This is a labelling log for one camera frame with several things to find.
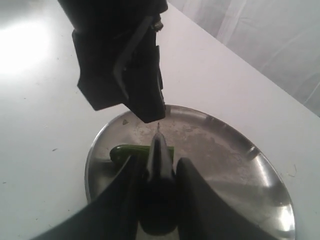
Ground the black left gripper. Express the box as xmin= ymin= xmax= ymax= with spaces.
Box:
xmin=71 ymin=9 xmax=166 ymax=123

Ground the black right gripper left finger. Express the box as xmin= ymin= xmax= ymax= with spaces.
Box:
xmin=36 ymin=156 xmax=140 ymax=240

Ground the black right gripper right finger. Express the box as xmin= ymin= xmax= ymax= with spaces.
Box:
xmin=176 ymin=157 xmax=258 ymax=240

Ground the black handled paring knife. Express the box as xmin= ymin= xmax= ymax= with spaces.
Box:
xmin=139 ymin=125 xmax=178 ymax=236

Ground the green cucumber piece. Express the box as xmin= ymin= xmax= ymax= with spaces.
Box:
xmin=109 ymin=143 xmax=175 ymax=166

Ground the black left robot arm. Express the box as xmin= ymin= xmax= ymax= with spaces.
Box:
xmin=59 ymin=0 xmax=168 ymax=123

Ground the round stainless steel plate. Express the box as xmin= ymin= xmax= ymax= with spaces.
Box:
xmin=84 ymin=105 xmax=296 ymax=240

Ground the white backdrop curtain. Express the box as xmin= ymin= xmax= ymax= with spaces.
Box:
xmin=171 ymin=0 xmax=320 ymax=114

